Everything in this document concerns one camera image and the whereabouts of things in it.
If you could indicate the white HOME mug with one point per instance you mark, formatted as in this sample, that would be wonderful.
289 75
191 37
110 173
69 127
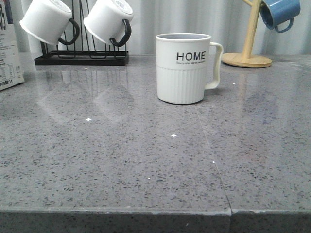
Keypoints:
181 67

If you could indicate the white milk carton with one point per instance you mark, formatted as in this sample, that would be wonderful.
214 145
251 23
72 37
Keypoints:
10 66

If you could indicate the wooden mug tree stand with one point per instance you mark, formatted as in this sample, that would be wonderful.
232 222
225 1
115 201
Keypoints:
246 58

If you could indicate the white enamel mug right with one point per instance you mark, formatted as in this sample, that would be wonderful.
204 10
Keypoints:
109 21

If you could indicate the white enamel mug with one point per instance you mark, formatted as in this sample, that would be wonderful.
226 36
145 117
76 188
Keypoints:
109 21
46 20

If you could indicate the white enamel mug left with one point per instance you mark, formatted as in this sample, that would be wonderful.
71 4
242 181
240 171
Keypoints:
46 20

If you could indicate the blue hanging mug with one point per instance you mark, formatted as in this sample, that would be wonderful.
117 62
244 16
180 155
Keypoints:
279 14

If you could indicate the black wire mug rack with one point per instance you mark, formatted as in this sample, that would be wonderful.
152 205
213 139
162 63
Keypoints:
86 50

